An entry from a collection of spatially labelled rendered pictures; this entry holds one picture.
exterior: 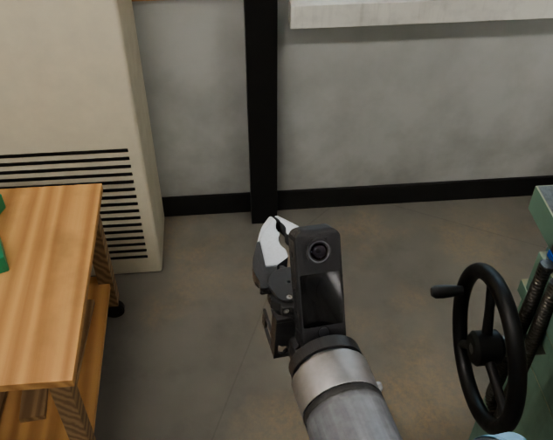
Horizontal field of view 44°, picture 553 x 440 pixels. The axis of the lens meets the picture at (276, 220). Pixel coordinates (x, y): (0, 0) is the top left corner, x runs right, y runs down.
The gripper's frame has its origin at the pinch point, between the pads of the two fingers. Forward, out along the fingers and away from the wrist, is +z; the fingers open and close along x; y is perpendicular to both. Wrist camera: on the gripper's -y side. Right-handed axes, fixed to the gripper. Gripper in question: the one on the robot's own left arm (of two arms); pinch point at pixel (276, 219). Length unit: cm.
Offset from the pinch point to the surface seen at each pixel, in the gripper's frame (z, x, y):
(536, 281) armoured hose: 6, 46, 26
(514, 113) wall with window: 122, 122, 72
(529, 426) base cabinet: 6, 59, 71
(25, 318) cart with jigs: 57, -41, 70
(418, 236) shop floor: 110, 89, 114
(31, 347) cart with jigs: 49, -39, 71
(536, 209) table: 29, 62, 31
